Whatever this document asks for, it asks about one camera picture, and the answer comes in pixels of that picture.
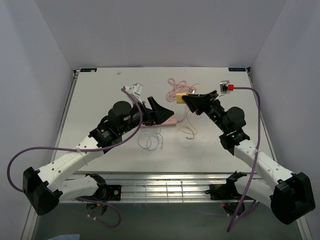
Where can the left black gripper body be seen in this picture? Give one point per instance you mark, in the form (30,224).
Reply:
(135,119)

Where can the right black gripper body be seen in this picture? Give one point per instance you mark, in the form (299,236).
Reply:
(215,112)

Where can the pink power strip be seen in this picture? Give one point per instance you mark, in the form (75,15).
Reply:
(170,122)

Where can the yellow charger plug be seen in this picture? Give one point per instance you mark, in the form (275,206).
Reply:
(179,97)

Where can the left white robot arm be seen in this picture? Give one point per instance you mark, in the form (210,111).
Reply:
(48,185)

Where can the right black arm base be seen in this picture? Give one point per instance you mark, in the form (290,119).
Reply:
(222,192)

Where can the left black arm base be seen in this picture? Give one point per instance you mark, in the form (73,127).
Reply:
(105,192)

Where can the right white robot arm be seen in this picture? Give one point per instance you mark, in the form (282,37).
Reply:
(289,195)

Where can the right blue corner label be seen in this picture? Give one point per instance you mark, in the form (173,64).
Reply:
(237,69)

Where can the blue corner label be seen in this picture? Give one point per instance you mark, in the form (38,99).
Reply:
(88,70)
(237,69)

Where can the left blue corner label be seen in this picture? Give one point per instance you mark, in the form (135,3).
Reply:
(88,70)

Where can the blue cloth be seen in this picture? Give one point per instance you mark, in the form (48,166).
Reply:
(67,237)

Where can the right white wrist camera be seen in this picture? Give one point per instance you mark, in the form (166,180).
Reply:
(226,87)

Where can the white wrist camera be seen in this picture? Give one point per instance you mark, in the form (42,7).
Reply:
(134,90)
(226,87)

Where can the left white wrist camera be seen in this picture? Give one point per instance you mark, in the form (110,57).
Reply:
(134,90)

